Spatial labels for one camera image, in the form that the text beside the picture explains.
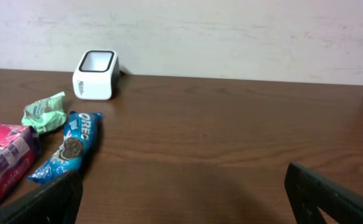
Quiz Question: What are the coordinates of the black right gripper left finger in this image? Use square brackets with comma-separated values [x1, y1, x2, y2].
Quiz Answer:
[0, 170, 83, 224]

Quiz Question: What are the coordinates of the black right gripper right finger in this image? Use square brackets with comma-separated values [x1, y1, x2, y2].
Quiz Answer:
[284, 163, 363, 224]

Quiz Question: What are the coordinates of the blue oreo cookie pack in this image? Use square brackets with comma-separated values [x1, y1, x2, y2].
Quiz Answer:
[27, 111, 102, 184]

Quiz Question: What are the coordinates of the red purple pad package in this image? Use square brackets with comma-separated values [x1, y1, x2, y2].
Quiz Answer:
[0, 124, 40, 203]

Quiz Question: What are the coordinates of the green wipes packet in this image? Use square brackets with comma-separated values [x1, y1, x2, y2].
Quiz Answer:
[21, 91, 67, 134]

